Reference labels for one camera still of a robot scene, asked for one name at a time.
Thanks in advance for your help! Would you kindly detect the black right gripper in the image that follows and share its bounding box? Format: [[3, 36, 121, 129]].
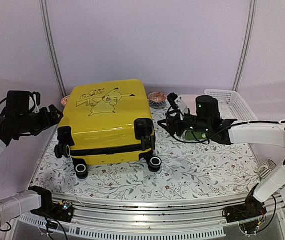
[[158, 109, 211, 137]]

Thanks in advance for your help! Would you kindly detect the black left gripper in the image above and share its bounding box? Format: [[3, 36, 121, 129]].
[[17, 103, 64, 136]]

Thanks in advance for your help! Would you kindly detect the yellow Pikachu suitcase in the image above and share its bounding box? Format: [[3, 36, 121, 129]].
[[54, 79, 162, 180]]

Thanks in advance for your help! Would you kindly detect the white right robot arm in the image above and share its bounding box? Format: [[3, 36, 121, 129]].
[[162, 93, 285, 218]]

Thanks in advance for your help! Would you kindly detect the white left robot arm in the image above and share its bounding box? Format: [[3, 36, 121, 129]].
[[0, 90, 63, 232]]

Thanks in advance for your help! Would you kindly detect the green drawer box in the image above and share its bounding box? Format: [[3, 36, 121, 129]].
[[184, 130, 207, 141]]

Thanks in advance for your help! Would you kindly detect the red patterned cup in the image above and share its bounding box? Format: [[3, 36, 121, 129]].
[[60, 95, 70, 107]]

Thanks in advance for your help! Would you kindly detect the pink purple drawer box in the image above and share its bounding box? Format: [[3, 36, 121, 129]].
[[175, 94, 203, 121]]

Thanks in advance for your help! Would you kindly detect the floral table mat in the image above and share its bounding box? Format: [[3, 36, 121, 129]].
[[32, 98, 268, 202]]

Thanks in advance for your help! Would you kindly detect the white plastic basket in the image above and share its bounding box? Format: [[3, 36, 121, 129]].
[[204, 89, 258, 122]]

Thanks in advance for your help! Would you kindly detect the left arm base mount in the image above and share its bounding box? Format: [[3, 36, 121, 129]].
[[30, 200, 75, 223]]

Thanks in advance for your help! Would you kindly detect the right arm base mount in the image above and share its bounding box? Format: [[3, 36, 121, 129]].
[[222, 188, 267, 223]]

